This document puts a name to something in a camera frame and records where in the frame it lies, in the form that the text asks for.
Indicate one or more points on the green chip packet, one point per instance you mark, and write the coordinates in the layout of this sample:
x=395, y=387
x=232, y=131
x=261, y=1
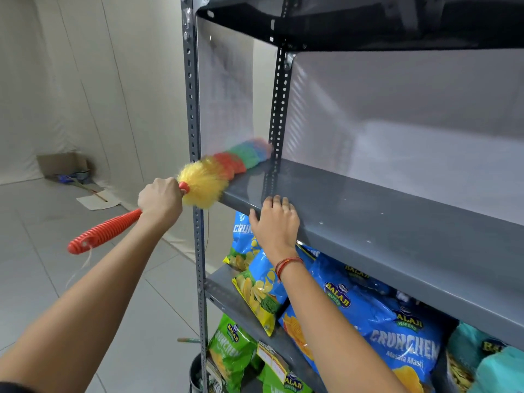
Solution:
x=229, y=349
x=286, y=382

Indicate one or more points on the small blue chip packet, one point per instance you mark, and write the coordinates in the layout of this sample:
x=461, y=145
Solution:
x=242, y=237

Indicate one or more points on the grey metal bucket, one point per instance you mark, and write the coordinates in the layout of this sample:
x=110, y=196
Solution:
x=195, y=374

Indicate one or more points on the blue chip packet yellow base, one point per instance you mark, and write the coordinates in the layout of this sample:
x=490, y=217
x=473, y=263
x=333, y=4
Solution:
x=258, y=288

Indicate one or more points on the person's right forearm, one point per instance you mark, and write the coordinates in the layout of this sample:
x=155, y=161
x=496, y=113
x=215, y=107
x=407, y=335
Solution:
x=331, y=327

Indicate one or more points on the person's left hand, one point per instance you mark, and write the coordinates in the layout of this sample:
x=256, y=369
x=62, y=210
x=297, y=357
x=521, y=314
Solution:
x=159, y=200

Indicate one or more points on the person's right middle finger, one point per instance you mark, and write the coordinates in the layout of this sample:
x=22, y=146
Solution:
x=276, y=202

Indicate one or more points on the small dark pot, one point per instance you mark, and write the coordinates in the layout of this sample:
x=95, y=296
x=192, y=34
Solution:
x=83, y=175

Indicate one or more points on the white paper sheet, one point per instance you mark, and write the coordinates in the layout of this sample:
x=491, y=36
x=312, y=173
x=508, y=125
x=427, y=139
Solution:
x=98, y=200

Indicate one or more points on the person's left forearm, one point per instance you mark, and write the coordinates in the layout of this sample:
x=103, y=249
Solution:
x=90, y=298

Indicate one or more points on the person's left fingers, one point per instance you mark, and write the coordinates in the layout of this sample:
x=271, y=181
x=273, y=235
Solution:
x=172, y=183

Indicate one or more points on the brown cardboard box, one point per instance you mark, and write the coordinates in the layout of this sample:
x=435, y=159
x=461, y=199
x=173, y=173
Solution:
x=61, y=162

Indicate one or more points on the large blue chip packet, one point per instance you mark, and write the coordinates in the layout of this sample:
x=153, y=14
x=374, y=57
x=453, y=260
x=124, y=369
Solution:
x=393, y=323

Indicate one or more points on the black sleeve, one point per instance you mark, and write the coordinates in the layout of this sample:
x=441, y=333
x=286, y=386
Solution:
x=14, y=388

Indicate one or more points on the person's right hand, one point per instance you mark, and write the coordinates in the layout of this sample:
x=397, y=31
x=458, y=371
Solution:
x=276, y=231

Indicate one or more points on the person's right thumb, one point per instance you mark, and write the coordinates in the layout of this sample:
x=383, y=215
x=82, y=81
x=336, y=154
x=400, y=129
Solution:
x=253, y=221

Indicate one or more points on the snack packet with yellow label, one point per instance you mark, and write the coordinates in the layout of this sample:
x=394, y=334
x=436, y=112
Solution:
x=270, y=360

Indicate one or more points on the grey metal shelving rack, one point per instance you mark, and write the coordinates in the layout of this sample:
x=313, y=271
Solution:
x=368, y=216

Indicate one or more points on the person's right little finger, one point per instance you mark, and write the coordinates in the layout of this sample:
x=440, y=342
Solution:
x=293, y=210

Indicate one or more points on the teal snack packet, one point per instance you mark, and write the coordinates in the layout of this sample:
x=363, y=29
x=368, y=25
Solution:
x=470, y=347
x=501, y=374

